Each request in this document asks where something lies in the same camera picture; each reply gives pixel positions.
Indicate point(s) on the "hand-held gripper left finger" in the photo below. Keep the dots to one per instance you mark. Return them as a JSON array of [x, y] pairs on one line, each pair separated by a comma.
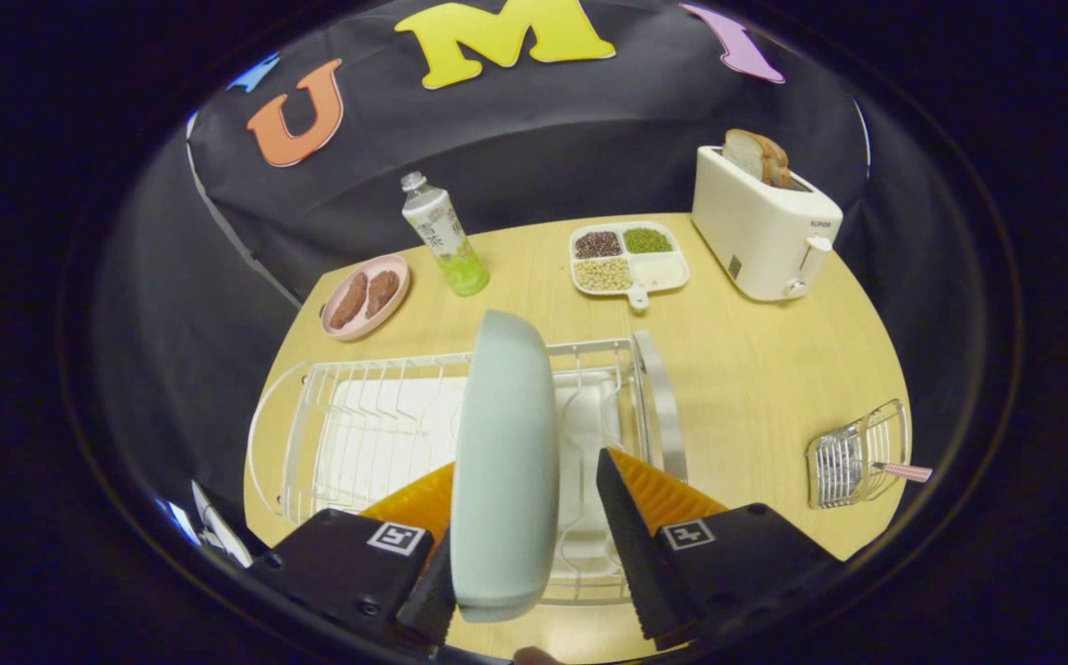
[[340, 563]]

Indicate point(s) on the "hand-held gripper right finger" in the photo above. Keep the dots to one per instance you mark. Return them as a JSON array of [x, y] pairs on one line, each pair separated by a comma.
[[631, 554]]

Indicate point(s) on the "pale green plate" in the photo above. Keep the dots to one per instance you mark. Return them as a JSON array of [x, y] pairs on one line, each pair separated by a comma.
[[506, 462]]

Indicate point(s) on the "pink plate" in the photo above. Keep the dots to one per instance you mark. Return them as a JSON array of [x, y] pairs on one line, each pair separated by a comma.
[[360, 331]]

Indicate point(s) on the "white drip tray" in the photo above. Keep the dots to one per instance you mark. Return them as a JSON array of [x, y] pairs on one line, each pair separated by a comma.
[[386, 443]]

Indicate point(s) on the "brown meat piece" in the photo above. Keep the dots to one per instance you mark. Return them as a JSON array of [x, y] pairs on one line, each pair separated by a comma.
[[383, 291], [349, 300]]

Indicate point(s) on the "white divided bean tray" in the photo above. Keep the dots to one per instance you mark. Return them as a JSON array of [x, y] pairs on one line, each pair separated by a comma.
[[659, 270]]

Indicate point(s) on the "white toaster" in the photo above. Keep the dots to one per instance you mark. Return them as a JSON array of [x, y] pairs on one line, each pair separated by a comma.
[[756, 231]]

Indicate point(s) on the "green tea bottle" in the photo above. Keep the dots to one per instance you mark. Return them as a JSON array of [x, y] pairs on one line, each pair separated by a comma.
[[442, 231]]

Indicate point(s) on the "brown bread slice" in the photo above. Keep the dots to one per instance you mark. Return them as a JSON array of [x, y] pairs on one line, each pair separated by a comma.
[[751, 152]]

